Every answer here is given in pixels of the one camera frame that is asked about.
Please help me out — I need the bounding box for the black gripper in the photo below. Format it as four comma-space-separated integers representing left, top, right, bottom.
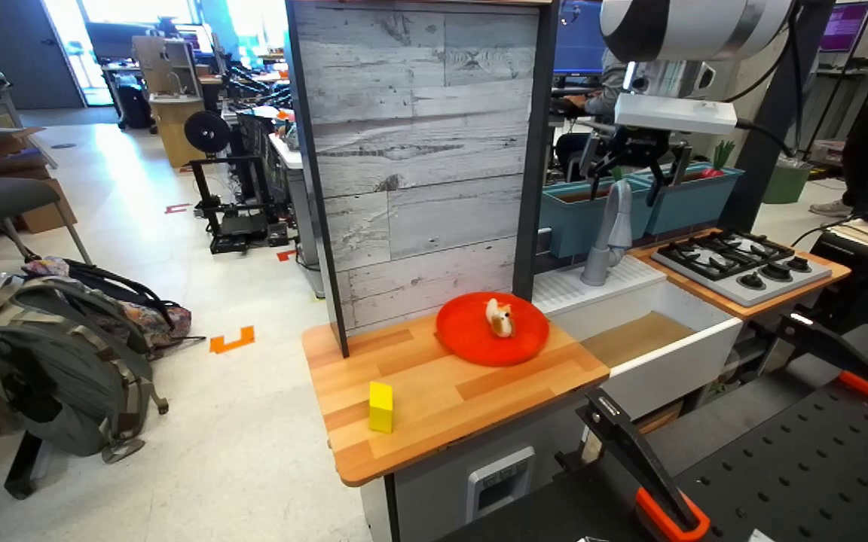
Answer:
581, 128, 696, 208

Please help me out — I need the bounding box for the grey toy faucet spout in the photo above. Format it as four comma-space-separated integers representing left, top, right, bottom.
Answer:
578, 178, 638, 289

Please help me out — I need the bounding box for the teal planter box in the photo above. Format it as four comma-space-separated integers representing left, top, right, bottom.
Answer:
643, 162, 746, 241
535, 178, 656, 264

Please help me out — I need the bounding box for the red toy radish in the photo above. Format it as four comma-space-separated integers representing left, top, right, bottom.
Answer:
708, 138, 742, 175

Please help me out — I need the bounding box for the grey toy stove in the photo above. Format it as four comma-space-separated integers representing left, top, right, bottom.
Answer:
650, 228, 836, 310

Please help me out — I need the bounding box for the green bin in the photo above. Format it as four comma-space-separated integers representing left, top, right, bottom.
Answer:
763, 156, 812, 208

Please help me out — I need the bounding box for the black pole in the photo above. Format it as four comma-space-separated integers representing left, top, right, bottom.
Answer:
721, 0, 842, 234

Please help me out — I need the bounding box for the white toy sink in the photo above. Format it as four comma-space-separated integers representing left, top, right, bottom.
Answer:
531, 253, 746, 424

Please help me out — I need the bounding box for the small cream toy food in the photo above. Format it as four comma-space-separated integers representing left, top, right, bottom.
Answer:
483, 296, 518, 340

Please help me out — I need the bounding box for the orange round plate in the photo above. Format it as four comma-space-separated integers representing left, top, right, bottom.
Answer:
431, 289, 554, 369

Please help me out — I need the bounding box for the purple monitor screen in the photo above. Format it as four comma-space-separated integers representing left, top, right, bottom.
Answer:
819, 0, 868, 55

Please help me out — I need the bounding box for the wooden toy kitchen counter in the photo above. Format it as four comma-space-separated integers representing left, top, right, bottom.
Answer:
297, 227, 855, 542

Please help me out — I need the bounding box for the black perforated board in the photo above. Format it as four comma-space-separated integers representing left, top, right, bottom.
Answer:
444, 320, 868, 542

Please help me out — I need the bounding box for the yellow block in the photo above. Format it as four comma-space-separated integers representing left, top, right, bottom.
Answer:
365, 379, 398, 438

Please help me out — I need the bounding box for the black floor stand machine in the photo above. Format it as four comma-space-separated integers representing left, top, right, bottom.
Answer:
185, 104, 291, 256

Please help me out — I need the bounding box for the orange floor tape marker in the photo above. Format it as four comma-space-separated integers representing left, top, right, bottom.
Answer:
208, 321, 259, 359

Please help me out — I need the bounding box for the wooden cabinet cart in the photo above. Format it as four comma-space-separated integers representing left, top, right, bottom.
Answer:
128, 34, 215, 172

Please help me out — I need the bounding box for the grey black backpack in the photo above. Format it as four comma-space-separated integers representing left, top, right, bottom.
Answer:
0, 256, 200, 468

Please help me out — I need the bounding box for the grey wood wall panel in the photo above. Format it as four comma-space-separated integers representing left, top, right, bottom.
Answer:
283, 0, 561, 359

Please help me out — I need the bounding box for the black clamp orange handle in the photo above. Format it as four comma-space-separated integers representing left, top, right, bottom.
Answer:
571, 389, 717, 542
775, 310, 868, 410

